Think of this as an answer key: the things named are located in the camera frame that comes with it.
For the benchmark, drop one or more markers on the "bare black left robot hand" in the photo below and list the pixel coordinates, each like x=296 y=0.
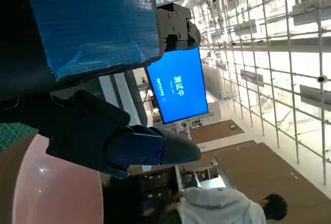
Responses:
x=90 y=22

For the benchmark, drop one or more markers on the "pink bowl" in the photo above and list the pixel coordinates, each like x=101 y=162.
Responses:
x=51 y=195

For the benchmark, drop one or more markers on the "blue screen monitor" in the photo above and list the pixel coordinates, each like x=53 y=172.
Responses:
x=178 y=87

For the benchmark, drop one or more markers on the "green cutting mat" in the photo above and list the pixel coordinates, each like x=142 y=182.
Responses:
x=13 y=134

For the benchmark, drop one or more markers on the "green exit sign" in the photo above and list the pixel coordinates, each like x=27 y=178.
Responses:
x=232 y=127

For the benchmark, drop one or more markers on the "dark shelf unit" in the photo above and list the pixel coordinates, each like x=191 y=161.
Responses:
x=152 y=190

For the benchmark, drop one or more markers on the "person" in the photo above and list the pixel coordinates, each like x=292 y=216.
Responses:
x=214 y=206

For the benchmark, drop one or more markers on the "metal ceiling grid frame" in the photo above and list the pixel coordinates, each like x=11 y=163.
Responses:
x=269 y=53

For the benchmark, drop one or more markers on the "white dome camera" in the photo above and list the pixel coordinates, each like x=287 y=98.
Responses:
x=322 y=78

